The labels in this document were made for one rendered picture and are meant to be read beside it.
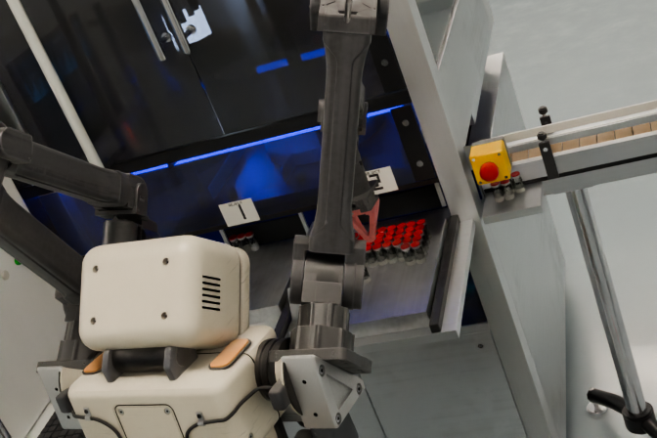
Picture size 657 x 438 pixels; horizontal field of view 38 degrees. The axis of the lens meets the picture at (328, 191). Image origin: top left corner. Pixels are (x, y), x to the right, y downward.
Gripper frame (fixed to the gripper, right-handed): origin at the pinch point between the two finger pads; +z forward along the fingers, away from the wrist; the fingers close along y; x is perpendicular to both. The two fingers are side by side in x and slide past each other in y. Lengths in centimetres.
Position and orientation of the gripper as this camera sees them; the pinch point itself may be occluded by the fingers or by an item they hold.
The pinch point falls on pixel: (370, 238)
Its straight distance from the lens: 176.9
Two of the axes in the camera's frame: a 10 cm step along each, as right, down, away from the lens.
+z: 3.0, 9.1, 2.7
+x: -9.2, 2.0, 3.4
